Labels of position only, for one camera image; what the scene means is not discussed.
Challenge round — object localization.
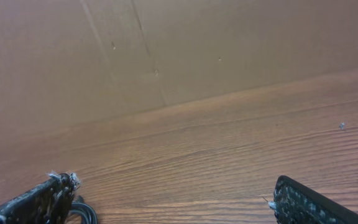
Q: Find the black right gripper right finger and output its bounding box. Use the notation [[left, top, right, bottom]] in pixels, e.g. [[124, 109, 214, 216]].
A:
[[268, 175, 358, 224]]

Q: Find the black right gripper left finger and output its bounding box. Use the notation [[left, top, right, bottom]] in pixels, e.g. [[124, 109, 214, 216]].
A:
[[0, 173, 80, 224]]

